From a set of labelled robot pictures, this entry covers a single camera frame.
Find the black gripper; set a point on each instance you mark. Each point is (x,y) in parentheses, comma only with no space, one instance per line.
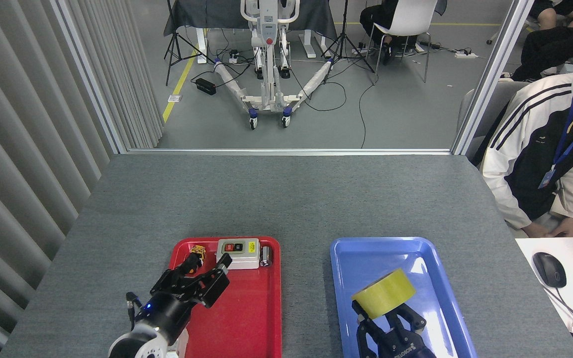
(167,315)
(403,345)

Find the yellow tape roll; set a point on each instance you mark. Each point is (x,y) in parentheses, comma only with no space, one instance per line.
(383,293)

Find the person's right hand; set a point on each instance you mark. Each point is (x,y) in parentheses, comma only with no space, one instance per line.
(535,229)

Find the person's left hand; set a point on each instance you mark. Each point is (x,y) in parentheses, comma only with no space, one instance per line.
(565,227)

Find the yellow push button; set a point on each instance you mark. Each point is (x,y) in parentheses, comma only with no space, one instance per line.
(198,249)

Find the red plastic tray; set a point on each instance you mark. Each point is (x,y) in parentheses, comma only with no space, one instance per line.
(256,318)

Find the small black silver cylinder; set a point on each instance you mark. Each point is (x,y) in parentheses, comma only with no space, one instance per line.
(266,256)

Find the blue plastic tray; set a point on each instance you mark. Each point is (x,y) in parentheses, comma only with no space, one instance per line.
(351,258)

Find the black computer mouse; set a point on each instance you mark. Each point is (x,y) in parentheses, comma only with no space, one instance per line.
(549,268)

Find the black power adapter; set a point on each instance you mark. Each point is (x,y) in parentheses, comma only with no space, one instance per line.
(206,86)

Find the person in white black jacket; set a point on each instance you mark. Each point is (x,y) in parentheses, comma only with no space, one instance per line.
(530,164)

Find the blue name badge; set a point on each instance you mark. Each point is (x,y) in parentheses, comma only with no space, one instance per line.
(547,178)

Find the grey vertical blinds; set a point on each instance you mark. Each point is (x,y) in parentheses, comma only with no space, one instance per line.
(18,149)

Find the white stand on wheels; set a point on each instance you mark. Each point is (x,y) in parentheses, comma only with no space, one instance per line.
(269,59)

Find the black tripod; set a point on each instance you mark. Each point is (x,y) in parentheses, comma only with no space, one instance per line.
(343,40)
(173,44)

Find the grey chair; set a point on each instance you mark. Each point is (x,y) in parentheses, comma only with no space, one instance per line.
(490,104)

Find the table with black cloth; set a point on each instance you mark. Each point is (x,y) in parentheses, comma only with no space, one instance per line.
(212,12)

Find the white power strip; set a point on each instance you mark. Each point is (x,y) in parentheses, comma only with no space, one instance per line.
(465,54)

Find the white chair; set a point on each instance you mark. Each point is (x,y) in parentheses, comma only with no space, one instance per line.
(408,20)

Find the person on white chair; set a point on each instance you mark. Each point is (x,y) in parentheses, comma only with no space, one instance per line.
(373,17)

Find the person in black trousers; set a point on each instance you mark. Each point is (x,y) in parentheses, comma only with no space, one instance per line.
(555,47)

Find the person with bare legs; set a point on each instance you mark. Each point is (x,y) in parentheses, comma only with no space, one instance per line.
(547,15)

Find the grey switch box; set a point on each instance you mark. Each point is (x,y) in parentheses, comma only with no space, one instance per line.
(239,248)

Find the silver rail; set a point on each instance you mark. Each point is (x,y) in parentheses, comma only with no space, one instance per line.
(286,151)

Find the silver post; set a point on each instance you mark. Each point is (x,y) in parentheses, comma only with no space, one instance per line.
(490,74)
(87,74)

